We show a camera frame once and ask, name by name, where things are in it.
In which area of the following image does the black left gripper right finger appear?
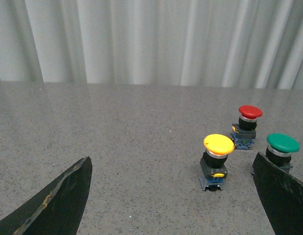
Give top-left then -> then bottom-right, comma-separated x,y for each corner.
252,152 -> 303,235

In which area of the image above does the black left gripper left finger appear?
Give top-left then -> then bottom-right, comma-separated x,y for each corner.
0,157 -> 92,235

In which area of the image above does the green push button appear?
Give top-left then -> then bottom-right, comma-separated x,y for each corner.
256,133 -> 300,173

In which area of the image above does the red push button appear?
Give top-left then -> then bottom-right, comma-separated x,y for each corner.
231,105 -> 263,150

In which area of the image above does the yellow push button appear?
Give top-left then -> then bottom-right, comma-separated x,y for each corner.
198,134 -> 234,191

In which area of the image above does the white pleated curtain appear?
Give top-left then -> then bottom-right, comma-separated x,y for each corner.
0,0 -> 303,89

